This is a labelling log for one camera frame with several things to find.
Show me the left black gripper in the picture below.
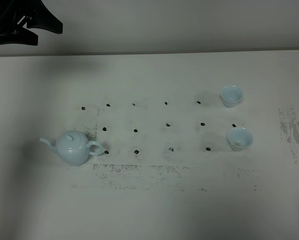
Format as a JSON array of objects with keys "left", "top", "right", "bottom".
[{"left": 0, "top": 0, "right": 63, "bottom": 46}]

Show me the near pale blue teacup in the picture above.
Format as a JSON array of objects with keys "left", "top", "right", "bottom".
[{"left": 226, "top": 127, "right": 254, "bottom": 152}]

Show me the pale blue teacup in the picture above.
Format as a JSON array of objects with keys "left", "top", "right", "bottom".
[
  {"left": 226, "top": 127, "right": 254, "bottom": 152},
  {"left": 220, "top": 85, "right": 244, "bottom": 108}
]

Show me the pale blue porcelain teapot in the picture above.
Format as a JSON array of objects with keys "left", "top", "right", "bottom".
[{"left": 39, "top": 130, "right": 104, "bottom": 166}]

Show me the far pale blue teacup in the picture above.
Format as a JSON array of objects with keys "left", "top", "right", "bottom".
[{"left": 220, "top": 85, "right": 244, "bottom": 108}]

